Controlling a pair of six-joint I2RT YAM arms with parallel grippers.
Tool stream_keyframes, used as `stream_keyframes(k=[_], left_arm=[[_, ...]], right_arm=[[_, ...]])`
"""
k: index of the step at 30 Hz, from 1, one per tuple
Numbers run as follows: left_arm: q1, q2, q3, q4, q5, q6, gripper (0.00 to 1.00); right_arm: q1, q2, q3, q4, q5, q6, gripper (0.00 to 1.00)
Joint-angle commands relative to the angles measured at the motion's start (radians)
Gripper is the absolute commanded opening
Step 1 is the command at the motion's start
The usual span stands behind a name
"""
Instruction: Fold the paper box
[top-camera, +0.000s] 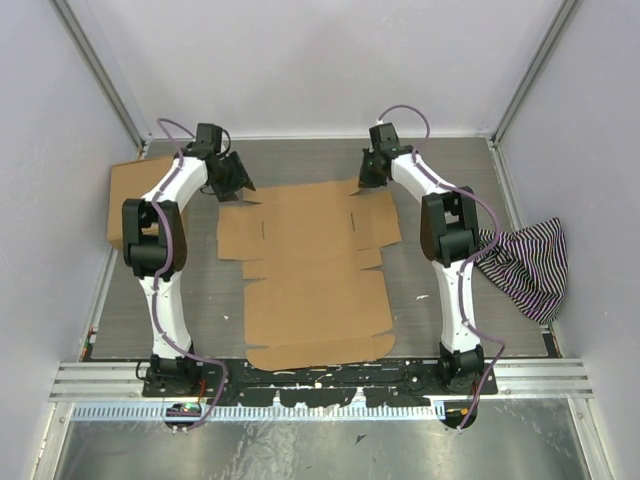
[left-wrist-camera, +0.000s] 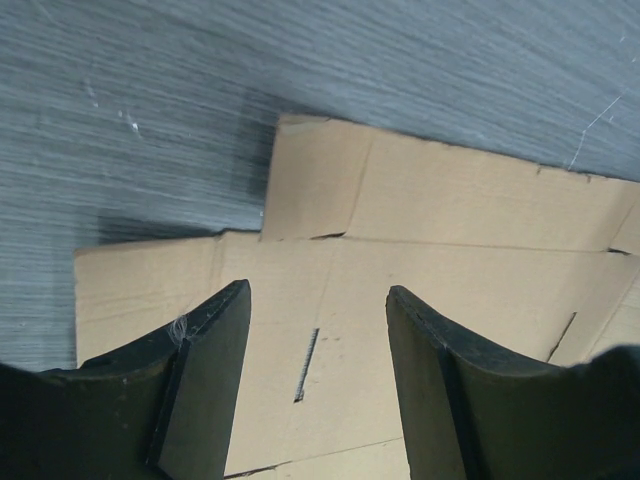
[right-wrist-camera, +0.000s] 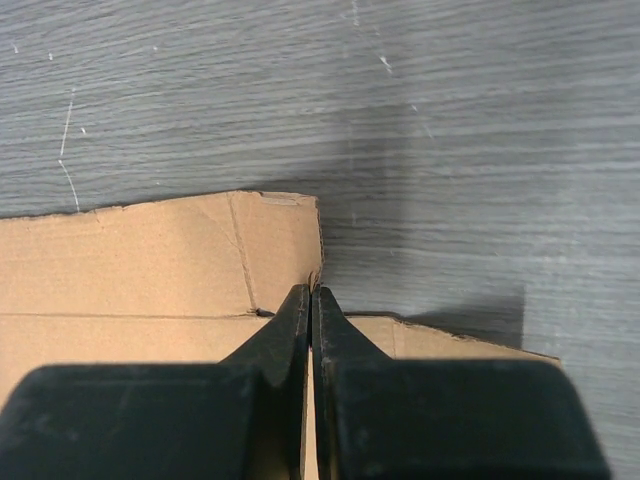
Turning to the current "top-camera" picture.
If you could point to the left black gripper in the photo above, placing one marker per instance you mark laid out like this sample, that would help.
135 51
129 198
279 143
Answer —
240 179

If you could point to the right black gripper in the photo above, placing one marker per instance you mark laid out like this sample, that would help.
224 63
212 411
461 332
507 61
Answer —
366 179

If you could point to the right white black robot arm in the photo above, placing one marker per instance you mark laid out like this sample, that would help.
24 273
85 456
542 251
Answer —
449 237

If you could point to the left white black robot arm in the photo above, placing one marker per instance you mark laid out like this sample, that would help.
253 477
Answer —
155 249

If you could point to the purple striped cloth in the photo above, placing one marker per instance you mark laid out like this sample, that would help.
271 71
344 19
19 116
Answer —
530 266

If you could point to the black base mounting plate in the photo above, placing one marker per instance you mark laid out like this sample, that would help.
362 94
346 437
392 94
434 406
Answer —
394 382

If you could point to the slotted grey cable duct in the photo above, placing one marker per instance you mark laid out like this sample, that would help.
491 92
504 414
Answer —
159 410

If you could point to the aluminium front rail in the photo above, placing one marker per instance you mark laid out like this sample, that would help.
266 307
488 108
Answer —
515 378

